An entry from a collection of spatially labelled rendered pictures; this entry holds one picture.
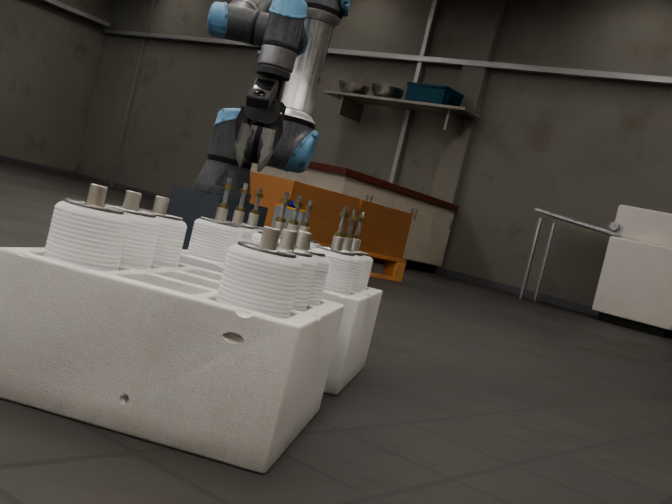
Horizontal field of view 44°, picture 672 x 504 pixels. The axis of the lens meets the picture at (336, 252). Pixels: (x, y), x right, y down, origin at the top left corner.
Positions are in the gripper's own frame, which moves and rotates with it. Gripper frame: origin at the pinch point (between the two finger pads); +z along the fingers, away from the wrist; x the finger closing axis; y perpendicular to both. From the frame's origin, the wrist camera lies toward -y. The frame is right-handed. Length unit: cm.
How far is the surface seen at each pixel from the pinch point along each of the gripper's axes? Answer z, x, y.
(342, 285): 18.8, -25.0, -16.0
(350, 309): 22.4, -27.6, -20.6
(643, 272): -13, -256, 565
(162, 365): 29, -8, -73
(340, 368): 33.2, -28.3, -20.7
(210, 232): 15.1, 1.8, -14.5
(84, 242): 17, 6, -69
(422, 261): 27, -76, 712
